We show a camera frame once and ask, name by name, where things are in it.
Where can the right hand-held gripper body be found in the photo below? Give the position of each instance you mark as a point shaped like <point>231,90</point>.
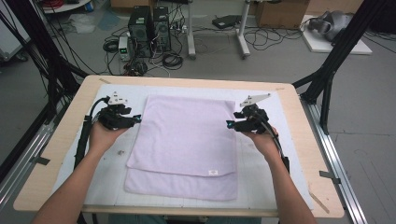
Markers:
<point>253,119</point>

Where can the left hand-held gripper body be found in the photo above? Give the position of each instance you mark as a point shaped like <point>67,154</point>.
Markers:
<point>113,118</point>

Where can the lavender printed towel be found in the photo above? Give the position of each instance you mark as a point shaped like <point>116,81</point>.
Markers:
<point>186,140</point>

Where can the person's left hand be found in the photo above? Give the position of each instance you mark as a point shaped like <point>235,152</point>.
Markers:
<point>104,137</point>

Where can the person's right hand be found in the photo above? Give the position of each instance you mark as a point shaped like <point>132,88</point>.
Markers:
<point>264,144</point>

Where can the white foam mat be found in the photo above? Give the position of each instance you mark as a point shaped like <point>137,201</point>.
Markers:
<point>264,174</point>

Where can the white power supply unit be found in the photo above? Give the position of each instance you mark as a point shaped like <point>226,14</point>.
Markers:
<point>124,48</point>

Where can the black tape piece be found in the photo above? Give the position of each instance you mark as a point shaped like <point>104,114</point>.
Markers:
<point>40,160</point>
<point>329,176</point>

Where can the wide black computer tower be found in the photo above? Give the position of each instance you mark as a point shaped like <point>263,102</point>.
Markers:
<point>140,31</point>

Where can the white stand leg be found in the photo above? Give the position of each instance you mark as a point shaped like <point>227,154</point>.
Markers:
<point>243,31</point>
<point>191,31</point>

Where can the narrow black computer tower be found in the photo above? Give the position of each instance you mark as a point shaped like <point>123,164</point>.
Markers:
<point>162,28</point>

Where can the clear plastic bag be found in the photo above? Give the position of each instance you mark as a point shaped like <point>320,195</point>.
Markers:
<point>82,23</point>

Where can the flat black device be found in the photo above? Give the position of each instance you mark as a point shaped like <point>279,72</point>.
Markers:
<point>225,21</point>

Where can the large cardboard box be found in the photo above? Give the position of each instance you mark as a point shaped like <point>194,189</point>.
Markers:
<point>280,14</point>

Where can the low cardboard box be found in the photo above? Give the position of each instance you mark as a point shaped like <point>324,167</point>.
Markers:
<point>130,3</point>

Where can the white floor board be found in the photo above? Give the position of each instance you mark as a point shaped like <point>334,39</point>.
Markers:
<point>351,48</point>

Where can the grey headset device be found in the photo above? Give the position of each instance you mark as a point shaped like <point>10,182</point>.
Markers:
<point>331,23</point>

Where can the aluminium rail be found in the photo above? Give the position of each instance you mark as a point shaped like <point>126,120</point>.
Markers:
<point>336,161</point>
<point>21,161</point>

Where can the black metal frame strut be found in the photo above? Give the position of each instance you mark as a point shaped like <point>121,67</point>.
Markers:
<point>339,53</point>
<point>40,46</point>

